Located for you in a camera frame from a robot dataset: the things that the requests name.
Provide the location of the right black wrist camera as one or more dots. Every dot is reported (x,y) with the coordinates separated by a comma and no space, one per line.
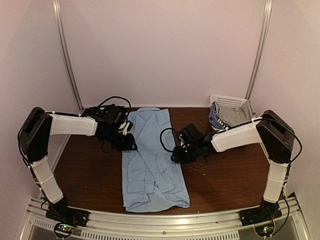
(190,134)

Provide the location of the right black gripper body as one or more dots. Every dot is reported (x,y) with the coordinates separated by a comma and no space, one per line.
(188,156)

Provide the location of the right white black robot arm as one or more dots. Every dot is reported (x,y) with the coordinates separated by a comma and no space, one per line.
(273,134)

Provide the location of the right aluminium frame post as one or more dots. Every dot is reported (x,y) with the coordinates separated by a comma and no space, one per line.
(264,31)

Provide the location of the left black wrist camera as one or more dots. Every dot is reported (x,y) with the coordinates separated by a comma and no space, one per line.
(117,116)

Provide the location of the left round controller board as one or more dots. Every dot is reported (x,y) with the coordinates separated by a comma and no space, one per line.
(63,230)

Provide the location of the round controller board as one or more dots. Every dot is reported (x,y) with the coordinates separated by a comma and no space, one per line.
(63,230)
(265,230)

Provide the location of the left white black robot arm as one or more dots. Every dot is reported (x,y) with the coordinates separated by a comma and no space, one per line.
(108,123)

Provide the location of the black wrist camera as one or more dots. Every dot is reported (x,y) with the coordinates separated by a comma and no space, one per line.
(117,116)
(190,134)

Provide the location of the white plastic laundry basket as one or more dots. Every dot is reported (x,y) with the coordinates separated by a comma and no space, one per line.
(227,101)

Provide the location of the grey shirt in basket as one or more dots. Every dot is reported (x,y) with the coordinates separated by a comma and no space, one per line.
(235,116)

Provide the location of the right round controller board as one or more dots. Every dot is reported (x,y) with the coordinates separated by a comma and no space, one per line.
(265,230)

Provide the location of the left aluminium frame post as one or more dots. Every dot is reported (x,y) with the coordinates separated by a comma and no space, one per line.
(65,54)

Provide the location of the folded black shirt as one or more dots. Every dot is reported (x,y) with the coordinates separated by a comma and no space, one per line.
(104,111)

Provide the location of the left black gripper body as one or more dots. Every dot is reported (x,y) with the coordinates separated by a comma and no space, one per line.
(117,142)

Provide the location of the blue checkered shirt in basket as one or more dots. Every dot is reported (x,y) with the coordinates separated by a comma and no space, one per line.
(215,122)

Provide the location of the light blue long sleeve shirt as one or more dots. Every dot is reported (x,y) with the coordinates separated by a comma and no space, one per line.
(151,181)

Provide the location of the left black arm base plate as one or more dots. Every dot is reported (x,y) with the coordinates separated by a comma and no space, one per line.
(67,216)

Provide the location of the front aluminium rail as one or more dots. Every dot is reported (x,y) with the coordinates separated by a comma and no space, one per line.
(223,225)

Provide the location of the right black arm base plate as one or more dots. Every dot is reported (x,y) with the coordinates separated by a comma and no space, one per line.
(259,214)

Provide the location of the aluminium frame post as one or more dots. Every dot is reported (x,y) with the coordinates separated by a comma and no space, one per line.
(264,31)
(65,54)

